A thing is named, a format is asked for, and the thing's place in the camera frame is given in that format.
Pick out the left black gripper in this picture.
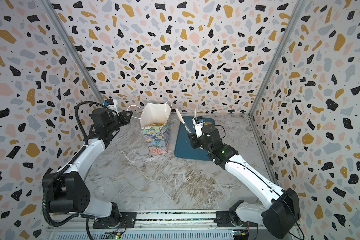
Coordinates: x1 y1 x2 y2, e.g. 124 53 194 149
106 110 132 134

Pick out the white floral paper bag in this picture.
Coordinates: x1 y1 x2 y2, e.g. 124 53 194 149
127 101 172 155

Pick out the round striped bun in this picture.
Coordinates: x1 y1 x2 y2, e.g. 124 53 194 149
150 122 166 127

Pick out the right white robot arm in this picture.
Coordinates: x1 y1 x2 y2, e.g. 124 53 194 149
176 110 301 240

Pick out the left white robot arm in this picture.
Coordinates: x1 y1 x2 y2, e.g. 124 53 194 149
42 108 133 228

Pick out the teal plastic tray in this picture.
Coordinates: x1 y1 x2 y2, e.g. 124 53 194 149
174 123 209 161

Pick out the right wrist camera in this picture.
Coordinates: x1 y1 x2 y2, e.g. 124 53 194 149
193 116 204 138

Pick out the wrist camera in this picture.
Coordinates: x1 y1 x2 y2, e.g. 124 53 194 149
193 116 204 138
104 99 118 112

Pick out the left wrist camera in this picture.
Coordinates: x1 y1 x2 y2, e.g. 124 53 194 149
104 99 118 112

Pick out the black corrugated cable conduit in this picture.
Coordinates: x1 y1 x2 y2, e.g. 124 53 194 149
41 101 107 228

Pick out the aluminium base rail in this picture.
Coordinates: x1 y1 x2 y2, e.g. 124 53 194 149
44 210 275 240

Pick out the left aluminium corner post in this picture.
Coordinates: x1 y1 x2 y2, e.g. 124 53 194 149
39 0 104 103

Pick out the aluminium corner post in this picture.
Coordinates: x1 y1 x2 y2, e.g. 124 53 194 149
248 0 308 117
39 0 104 103

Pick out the right aluminium corner post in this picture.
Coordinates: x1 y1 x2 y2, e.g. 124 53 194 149
248 0 308 117

